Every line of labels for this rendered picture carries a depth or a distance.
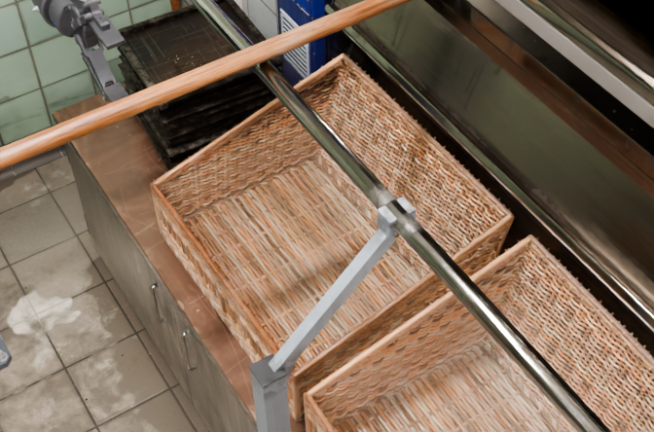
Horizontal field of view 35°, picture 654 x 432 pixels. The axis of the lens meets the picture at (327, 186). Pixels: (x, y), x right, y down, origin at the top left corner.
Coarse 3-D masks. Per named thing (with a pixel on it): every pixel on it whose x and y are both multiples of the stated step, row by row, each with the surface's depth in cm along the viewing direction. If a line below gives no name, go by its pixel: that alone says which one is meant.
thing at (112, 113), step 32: (384, 0) 169; (288, 32) 164; (320, 32) 165; (224, 64) 159; (256, 64) 162; (128, 96) 154; (160, 96) 155; (64, 128) 150; (96, 128) 152; (0, 160) 146
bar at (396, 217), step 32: (192, 0) 177; (224, 32) 170; (288, 96) 159; (320, 128) 154; (352, 160) 149; (384, 192) 145; (384, 224) 143; (416, 224) 140; (448, 256) 137; (352, 288) 148; (320, 320) 148; (480, 320) 131; (288, 352) 150; (512, 352) 127; (256, 384) 152; (544, 384) 124; (256, 416) 161; (288, 416) 159; (576, 416) 120
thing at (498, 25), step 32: (448, 0) 178; (480, 0) 173; (480, 32) 173; (512, 32) 167; (544, 64) 162; (576, 96) 158; (608, 96) 157; (608, 128) 154; (640, 128) 152; (640, 160) 150
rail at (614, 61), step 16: (528, 0) 134; (544, 0) 132; (544, 16) 132; (560, 16) 130; (576, 32) 128; (592, 32) 128; (592, 48) 127; (608, 48) 126; (608, 64) 125; (624, 64) 123; (624, 80) 124; (640, 80) 122
